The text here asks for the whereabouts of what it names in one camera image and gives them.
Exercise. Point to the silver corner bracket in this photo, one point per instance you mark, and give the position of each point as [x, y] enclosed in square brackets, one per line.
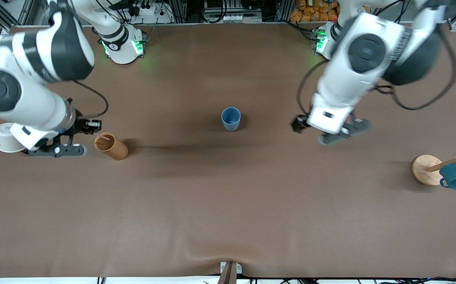
[455, 25]

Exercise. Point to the wooden mug tree stand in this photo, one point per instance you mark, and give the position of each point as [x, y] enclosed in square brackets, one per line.
[425, 169]

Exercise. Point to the pink chopstick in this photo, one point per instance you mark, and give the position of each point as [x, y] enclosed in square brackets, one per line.
[103, 137]

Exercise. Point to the white power strip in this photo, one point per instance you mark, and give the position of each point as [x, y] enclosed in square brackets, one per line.
[151, 11]

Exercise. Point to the grey metal table bracket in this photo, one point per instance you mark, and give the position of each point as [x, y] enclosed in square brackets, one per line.
[230, 272]

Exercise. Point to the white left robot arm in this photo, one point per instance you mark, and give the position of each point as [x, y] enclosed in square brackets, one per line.
[364, 51]

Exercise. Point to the white ceramic cup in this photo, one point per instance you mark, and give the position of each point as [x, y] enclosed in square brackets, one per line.
[5, 138]

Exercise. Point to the orange bread pile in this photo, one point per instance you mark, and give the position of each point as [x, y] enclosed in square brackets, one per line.
[313, 12]

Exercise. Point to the teal enamel mug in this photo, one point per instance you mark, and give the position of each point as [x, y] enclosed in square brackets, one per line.
[455, 175]

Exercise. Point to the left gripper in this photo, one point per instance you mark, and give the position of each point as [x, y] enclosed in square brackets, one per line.
[299, 124]

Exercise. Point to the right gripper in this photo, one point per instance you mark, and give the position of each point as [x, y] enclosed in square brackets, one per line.
[81, 123]

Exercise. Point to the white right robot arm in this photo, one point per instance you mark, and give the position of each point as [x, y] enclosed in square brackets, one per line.
[15, 98]

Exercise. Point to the blue plastic cup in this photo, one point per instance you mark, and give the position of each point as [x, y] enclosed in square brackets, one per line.
[231, 121]

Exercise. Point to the bamboo cylinder holder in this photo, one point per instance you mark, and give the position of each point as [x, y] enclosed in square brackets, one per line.
[115, 150]

